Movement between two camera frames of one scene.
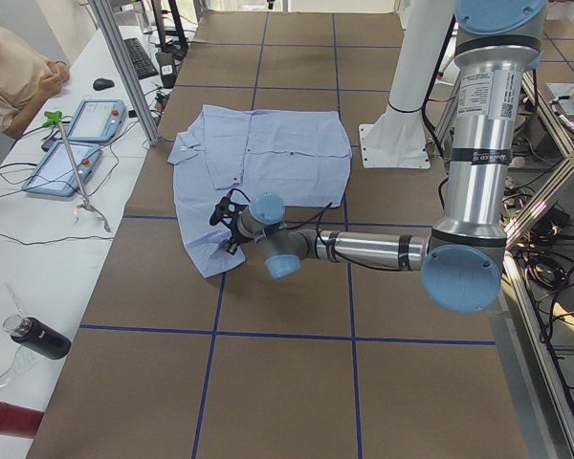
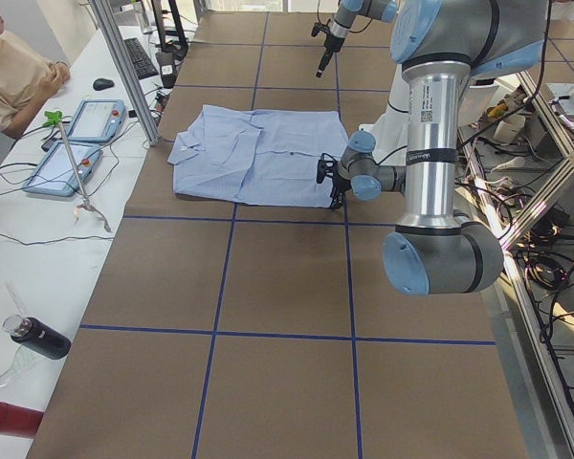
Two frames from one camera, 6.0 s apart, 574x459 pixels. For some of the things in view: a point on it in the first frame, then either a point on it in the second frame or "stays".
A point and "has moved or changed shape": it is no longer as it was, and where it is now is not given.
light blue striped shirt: [302, 157] has moved or changed shape
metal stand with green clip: [56, 118] stays
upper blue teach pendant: [98, 120] stays
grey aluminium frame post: [105, 17] stays
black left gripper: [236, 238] -> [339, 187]
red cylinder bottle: [6, 419] stays
